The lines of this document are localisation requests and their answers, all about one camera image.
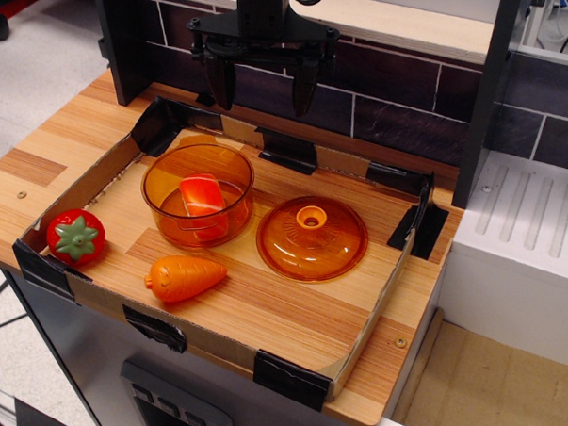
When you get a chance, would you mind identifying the white ribbed drainboard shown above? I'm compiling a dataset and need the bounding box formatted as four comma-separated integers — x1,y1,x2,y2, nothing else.
439,152,568,366

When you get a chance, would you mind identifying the grey toy oven front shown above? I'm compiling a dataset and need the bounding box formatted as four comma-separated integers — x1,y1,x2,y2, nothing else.
121,360,234,426

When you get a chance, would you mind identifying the orange transparent plastic pot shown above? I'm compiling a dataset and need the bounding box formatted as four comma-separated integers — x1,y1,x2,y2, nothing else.
141,134,254,248

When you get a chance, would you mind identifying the orange salmon sushi toy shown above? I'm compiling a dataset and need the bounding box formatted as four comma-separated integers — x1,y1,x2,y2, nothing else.
179,173,229,242

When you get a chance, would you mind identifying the cardboard fence with black tape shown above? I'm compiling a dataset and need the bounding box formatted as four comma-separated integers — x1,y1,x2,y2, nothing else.
13,97,453,410

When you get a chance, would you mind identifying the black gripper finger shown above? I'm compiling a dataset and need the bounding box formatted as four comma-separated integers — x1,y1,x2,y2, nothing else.
292,58,319,117
203,50,236,110

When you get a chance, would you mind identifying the orange transparent pot lid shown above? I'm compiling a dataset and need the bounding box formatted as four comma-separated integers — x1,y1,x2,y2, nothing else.
256,196,369,283

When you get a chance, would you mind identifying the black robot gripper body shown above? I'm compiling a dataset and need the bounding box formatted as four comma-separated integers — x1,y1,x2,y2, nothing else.
187,0,339,67

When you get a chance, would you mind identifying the red toy strawberry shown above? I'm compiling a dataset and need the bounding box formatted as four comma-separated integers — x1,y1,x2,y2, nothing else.
45,208,105,266

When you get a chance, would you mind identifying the orange toy carrot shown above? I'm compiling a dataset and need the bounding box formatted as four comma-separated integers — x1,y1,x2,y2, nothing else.
144,255,227,303

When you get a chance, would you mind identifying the dark grey shelf frame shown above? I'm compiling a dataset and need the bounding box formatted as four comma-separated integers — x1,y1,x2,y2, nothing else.
95,0,519,207

